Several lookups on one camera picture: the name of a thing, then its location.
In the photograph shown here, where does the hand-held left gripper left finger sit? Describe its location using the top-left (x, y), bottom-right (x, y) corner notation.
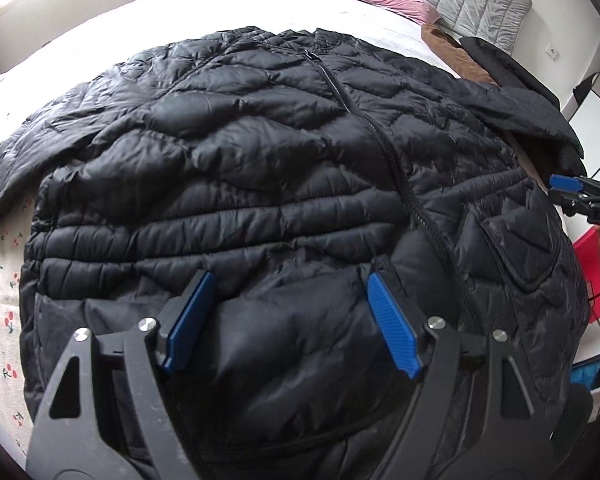
top-left (26, 270), bottom-right (218, 480)

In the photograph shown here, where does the black quilted puffer jacket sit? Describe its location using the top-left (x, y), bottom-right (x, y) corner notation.
top-left (0, 25), bottom-right (592, 480)

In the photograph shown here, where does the white cherry print bed sheet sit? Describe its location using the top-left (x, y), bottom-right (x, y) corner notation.
top-left (0, 0), bottom-right (486, 448)

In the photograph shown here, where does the blue woven item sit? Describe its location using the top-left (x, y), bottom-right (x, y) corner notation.
top-left (570, 360), bottom-right (600, 392)

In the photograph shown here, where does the smooth black garment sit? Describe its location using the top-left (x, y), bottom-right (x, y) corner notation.
top-left (459, 36), bottom-right (565, 111)

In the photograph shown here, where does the brown cloth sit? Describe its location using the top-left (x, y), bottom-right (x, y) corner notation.
top-left (421, 22), bottom-right (502, 84)

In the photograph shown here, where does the red plastic stool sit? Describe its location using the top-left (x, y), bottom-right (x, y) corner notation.
top-left (572, 224), bottom-right (600, 322)

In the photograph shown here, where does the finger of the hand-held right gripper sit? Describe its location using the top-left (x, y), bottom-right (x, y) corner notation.
top-left (549, 173), bottom-right (589, 193)
top-left (548, 189), bottom-right (587, 217)

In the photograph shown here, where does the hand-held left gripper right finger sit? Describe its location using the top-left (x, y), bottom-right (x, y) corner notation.
top-left (367, 255), bottom-right (589, 480)

